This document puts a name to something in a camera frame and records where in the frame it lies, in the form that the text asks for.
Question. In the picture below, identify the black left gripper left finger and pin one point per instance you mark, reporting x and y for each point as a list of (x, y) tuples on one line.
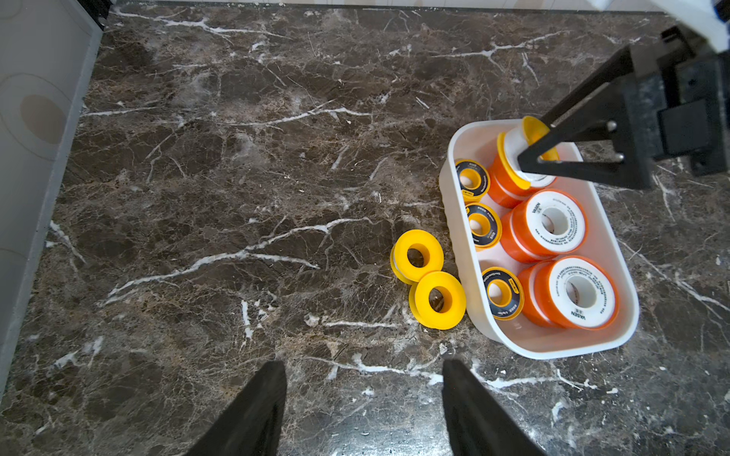
[(252, 423)]

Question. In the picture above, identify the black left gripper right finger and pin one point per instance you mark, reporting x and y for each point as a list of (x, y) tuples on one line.
[(476, 423)]

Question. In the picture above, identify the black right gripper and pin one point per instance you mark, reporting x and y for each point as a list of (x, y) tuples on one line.
[(666, 101)]

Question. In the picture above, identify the yellow tape roll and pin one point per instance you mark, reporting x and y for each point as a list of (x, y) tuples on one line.
[(513, 154), (416, 254), (438, 301)]

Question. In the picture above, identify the yellow black tape spool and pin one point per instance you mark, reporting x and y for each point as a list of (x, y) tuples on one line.
[(474, 180), (505, 293), (485, 225)]

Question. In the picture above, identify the orange white tape roll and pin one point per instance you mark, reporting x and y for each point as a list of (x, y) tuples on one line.
[(569, 293), (548, 224), (507, 189)]

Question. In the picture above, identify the white plastic storage box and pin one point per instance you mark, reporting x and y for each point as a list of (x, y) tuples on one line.
[(477, 141)]

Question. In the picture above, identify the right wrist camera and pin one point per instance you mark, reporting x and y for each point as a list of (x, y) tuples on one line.
[(702, 17)]

